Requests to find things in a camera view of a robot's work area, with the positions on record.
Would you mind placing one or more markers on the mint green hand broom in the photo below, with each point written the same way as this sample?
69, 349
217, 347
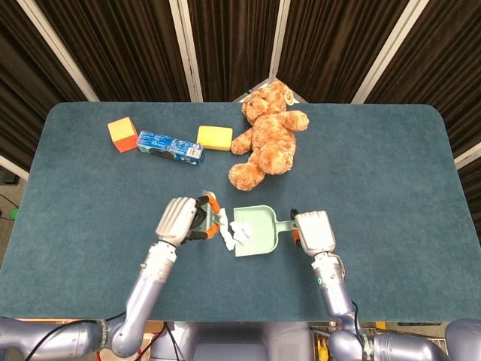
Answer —
207, 220

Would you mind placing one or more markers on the blue-green table cover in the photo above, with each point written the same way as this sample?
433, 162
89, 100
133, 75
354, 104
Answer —
376, 188

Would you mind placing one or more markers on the orange and yellow cube sponge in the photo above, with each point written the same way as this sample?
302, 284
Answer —
122, 131

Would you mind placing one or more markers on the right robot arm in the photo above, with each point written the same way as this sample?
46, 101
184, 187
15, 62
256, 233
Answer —
334, 293

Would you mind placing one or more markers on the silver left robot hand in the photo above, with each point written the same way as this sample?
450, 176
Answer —
174, 222

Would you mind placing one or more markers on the mint green dustpan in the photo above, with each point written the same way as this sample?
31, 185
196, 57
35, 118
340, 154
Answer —
263, 237

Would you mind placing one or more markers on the blue cookie box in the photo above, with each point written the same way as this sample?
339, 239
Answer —
169, 146

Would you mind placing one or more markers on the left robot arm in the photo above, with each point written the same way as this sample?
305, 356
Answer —
150, 286

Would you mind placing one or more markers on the small green ball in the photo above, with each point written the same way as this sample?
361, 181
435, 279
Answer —
14, 214

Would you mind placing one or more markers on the brown teddy bear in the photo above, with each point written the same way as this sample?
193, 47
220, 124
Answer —
270, 143

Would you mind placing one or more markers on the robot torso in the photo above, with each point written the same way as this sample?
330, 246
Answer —
225, 346

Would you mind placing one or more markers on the dark brown pleated curtain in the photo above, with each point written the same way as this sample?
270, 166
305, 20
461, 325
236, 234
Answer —
124, 49

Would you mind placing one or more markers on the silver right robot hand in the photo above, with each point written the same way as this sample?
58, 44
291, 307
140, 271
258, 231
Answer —
313, 231

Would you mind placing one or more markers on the white partition frame post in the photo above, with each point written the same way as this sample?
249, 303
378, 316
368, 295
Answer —
13, 167
280, 37
467, 156
56, 49
186, 49
387, 52

